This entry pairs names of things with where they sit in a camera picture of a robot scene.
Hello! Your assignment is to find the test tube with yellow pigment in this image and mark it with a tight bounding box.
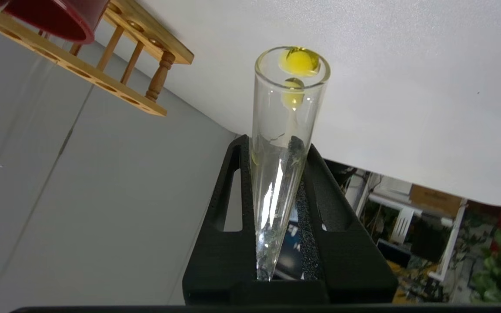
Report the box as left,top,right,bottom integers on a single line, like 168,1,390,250
250,46,331,281

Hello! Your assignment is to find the wooden test tube rack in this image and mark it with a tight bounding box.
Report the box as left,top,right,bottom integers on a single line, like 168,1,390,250
0,0,194,117

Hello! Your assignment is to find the white chair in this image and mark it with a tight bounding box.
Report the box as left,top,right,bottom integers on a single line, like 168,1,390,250
390,206,414,246

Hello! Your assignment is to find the brown cardboard box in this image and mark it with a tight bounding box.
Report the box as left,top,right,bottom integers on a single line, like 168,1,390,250
409,185,464,218

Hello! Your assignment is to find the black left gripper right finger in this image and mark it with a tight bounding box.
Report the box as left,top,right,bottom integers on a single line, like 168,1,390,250
277,136,398,283

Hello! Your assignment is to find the white metal frame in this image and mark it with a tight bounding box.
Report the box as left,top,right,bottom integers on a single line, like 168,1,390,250
368,191,468,283

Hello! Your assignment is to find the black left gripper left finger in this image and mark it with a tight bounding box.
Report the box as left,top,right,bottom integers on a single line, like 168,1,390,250
183,135,257,284

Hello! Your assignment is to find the red plastic cup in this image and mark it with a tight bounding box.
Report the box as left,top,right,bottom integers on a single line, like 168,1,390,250
5,0,111,45

